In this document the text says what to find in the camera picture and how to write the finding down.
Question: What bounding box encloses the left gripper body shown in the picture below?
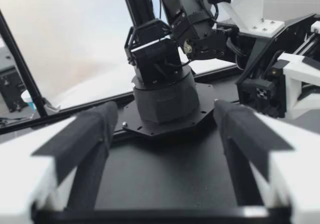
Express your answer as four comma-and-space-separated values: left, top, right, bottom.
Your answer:
236, 12, 320, 120

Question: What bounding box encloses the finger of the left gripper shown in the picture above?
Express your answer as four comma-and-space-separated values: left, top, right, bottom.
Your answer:
276, 52, 320, 120

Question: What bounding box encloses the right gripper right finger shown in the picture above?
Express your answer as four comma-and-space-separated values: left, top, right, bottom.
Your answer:
213, 99, 320, 224

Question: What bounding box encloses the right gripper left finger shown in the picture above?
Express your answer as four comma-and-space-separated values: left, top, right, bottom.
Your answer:
0, 100, 119, 224

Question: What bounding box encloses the small white and teal cup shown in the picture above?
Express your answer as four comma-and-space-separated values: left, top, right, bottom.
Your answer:
20, 89, 36, 110

